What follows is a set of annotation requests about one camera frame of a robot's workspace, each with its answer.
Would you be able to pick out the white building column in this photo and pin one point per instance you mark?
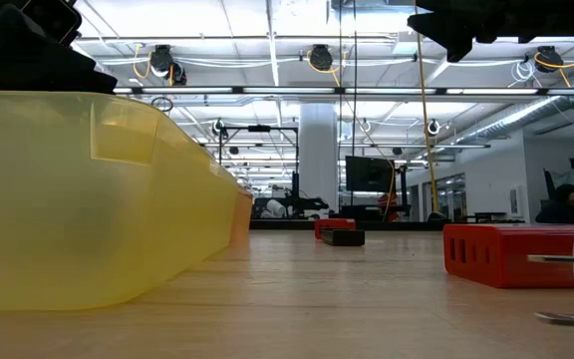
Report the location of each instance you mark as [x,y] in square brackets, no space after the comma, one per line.
[319,149]

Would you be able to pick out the black background rig frame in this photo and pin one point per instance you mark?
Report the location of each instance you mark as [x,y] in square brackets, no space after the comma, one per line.
[259,128]

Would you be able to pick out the small red power adapter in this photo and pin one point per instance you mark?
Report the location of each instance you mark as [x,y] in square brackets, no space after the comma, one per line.
[334,223]

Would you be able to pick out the person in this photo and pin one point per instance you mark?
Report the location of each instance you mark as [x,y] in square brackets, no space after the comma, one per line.
[563,209]

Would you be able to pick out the black background robot arm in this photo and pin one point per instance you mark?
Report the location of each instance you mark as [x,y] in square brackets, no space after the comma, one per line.
[312,203]

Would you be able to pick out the black flat screen monitor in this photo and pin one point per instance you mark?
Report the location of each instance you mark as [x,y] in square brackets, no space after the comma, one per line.
[369,174]

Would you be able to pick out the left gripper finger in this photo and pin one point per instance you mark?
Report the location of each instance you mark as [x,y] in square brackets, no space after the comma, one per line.
[68,72]

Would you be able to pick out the small black ceiling reel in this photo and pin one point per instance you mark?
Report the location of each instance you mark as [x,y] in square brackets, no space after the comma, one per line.
[218,127]
[433,127]

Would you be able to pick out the silver ceiling duct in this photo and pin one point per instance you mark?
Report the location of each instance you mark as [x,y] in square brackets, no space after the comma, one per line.
[506,122]

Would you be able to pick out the black metal rig frame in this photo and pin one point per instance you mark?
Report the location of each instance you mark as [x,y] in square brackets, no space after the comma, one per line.
[287,90]

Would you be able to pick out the orange translucent plastic tray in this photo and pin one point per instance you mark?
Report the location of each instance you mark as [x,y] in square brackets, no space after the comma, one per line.
[243,214]

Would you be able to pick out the black chair back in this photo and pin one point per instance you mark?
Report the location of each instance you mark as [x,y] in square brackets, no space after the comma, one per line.
[549,182]

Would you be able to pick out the large red power adapter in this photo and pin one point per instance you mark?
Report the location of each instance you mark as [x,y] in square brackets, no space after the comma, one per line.
[516,259]

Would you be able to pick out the yellow translucent plastic tray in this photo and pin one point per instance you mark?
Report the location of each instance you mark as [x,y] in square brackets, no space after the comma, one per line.
[68,209]

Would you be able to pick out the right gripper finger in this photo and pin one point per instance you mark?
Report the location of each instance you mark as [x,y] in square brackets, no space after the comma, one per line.
[461,22]

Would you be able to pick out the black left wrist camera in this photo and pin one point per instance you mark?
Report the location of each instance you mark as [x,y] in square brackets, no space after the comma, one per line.
[53,20]

